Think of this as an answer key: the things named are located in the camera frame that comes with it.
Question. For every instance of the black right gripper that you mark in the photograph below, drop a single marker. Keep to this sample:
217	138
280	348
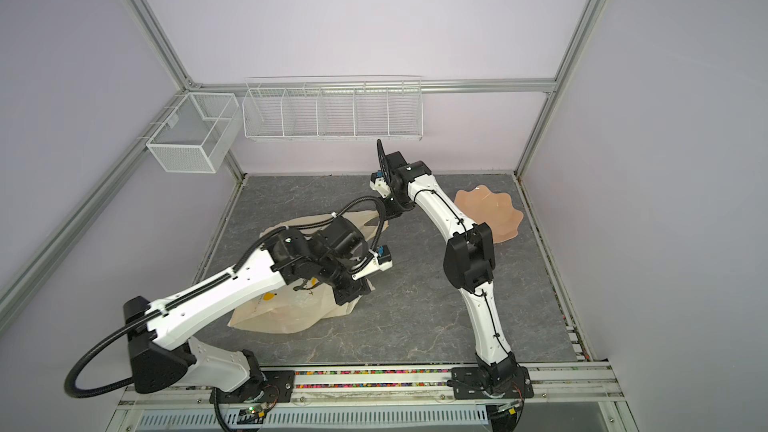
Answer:
388	214

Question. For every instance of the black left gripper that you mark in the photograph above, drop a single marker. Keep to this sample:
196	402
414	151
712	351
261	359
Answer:
358	287

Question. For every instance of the banana print plastic bag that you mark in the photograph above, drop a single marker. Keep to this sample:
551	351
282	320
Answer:
287	311

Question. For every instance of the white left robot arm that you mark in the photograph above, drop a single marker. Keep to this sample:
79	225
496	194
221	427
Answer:
164	351

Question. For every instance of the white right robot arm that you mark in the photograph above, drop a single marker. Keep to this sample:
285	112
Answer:
468	264

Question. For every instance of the peach wavy fruit plate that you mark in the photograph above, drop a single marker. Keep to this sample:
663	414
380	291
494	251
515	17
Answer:
496	209

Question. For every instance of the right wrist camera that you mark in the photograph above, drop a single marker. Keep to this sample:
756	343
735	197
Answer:
378	181

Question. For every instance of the long white wire basket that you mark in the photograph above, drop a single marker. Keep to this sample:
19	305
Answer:
333	108

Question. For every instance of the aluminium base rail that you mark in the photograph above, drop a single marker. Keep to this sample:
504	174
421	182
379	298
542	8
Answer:
577	396

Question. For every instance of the small white wire basket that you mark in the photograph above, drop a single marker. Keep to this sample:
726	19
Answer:
198	133

